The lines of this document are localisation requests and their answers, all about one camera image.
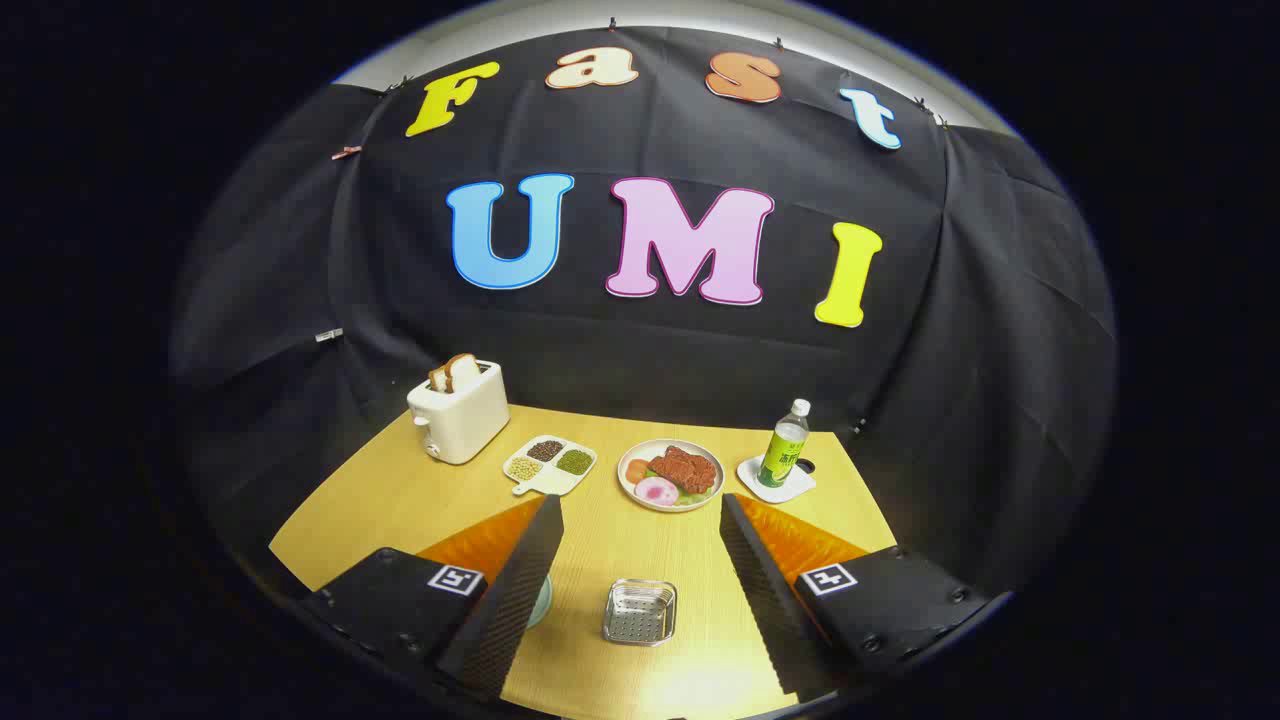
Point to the orange carrot slice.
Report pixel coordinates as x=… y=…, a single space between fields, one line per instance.
x=637 y=471

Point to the heap of dark red beans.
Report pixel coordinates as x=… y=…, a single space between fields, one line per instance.
x=545 y=450

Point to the small toast bread slice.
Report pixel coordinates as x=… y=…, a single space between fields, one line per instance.
x=438 y=380

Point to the heap of yellow beans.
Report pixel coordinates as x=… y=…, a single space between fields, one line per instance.
x=523 y=468

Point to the white square coaster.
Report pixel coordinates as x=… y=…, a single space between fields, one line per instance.
x=750 y=475

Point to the perforated metal tray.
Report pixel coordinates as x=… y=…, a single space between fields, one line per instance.
x=640 y=612

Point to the brown meat piece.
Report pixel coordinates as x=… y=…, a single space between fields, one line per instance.
x=690 y=468

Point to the white toaster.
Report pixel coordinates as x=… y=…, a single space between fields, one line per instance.
x=465 y=420

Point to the red clip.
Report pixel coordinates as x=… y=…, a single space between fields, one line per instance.
x=347 y=152

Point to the white round food plate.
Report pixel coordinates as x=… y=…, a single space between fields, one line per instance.
x=648 y=450

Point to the pink ham slice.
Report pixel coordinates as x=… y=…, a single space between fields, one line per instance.
x=657 y=489

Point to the heap of green beans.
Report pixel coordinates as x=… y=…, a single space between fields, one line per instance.
x=575 y=462

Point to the green label drink bottle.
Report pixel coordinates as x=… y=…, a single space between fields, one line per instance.
x=783 y=450

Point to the green lettuce leaf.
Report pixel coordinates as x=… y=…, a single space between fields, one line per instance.
x=693 y=496

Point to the light green round plate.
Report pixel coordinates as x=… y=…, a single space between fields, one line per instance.
x=541 y=600

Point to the white divided dish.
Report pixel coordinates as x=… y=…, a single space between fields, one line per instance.
x=555 y=480

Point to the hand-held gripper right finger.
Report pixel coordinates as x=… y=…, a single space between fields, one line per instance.
x=770 y=600

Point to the large toast bread slice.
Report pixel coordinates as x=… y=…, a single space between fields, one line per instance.
x=462 y=371

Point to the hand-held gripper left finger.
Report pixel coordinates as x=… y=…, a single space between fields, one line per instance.
x=510 y=600

